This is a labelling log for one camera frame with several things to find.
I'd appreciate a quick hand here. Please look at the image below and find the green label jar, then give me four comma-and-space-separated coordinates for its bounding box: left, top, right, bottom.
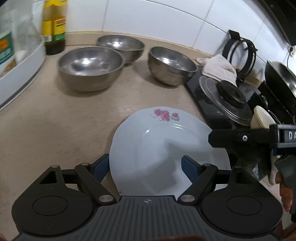
0, 31, 16, 75

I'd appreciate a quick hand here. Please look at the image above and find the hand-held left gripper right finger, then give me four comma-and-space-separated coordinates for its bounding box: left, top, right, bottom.
177, 155, 251, 205

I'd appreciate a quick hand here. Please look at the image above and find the white dish cloth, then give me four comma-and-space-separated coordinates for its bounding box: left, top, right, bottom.
196, 54, 238, 85

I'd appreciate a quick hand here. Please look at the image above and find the large steel bowl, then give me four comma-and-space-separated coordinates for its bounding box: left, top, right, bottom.
58, 46, 126, 92

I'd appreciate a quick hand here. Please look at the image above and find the white floral plate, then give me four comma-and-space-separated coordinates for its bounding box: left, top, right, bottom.
109, 107, 232, 196

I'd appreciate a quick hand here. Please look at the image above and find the yellow label sauce bottle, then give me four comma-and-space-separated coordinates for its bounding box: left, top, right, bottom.
42, 0, 68, 55

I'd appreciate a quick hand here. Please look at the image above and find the clear glass bottle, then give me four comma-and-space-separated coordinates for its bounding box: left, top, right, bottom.
10, 14, 43, 63

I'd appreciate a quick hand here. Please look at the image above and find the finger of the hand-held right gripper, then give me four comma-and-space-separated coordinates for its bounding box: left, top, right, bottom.
208, 128, 278, 149

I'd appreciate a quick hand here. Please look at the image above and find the person's right hand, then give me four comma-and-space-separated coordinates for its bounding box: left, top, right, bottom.
268, 155, 294, 213

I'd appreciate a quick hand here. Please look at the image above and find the black glass cooktop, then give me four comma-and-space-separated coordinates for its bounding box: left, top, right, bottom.
184, 70, 296, 186

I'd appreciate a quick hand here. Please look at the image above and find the black wire lid holder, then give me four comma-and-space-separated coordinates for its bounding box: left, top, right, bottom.
222, 30, 258, 81

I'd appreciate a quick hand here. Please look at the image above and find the cream ceramic spoon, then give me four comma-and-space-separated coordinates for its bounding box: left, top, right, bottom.
250, 105, 277, 129

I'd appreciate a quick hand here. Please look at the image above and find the black wok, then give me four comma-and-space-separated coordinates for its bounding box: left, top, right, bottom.
264, 60, 296, 103

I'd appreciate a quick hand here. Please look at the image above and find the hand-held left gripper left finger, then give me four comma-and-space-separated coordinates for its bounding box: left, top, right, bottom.
39, 153, 117, 206

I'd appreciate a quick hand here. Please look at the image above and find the white rotating condiment rack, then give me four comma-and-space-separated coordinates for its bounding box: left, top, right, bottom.
0, 0, 46, 111

